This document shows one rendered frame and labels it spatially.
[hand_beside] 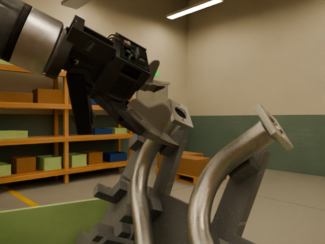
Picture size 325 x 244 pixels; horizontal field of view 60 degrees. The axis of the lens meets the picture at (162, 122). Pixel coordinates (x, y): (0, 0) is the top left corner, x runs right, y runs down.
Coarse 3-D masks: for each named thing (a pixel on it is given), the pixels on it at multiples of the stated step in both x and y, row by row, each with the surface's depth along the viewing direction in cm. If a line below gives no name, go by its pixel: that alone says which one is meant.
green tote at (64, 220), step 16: (32, 208) 66; (48, 208) 68; (64, 208) 69; (80, 208) 71; (96, 208) 73; (0, 224) 63; (16, 224) 64; (32, 224) 66; (48, 224) 68; (64, 224) 69; (80, 224) 71; (0, 240) 63; (16, 240) 64; (32, 240) 66; (48, 240) 68; (64, 240) 69
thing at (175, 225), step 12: (180, 132) 52; (180, 144) 50; (168, 156) 52; (180, 156) 50; (168, 168) 51; (156, 180) 53; (168, 180) 49; (156, 192) 51; (168, 192) 49; (168, 204) 47; (180, 204) 44; (168, 216) 46; (180, 216) 43; (156, 228) 47; (168, 228) 45; (180, 228) 42; (156, 240) 46; (168, 240) 44; (180, 240) 41
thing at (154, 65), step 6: (156, 60) 46; (150, 66) 47; (156, 66) 48; (150, 72) 48; (150, 78) 49; (144, 84) 48; (150, 84) 49; (156, 84) 51; (162, 84) 52; (144, 90) 49; (150, 90) 51; (156, 90) 51
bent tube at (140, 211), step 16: (176, 112) 46; (176, 128) 47; (192, 128) 46; (144, 144) 51; (160, 144) 49; (144, 160) 50; (144, 176) 50; (144, 192) 48; (144, 208) 45; (144, 224) 43; (144, 240) 41
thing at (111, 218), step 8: (136, 136) 66; (136, 144) 66; (136, 152) 67; (128, 160) 69; (128, 168) 67; (120, 176) 68; (128, 176) 65; (128, 184) 64; (128, 192) 62; (120, 200) 63; (128, 200) 61; (112, 208) 65; (104, 216) 66; (112, 216) 63; (112, 224) 62; (80, 232) 60; (88, 232) 61; (80, 240) 58; (88, 240) 55
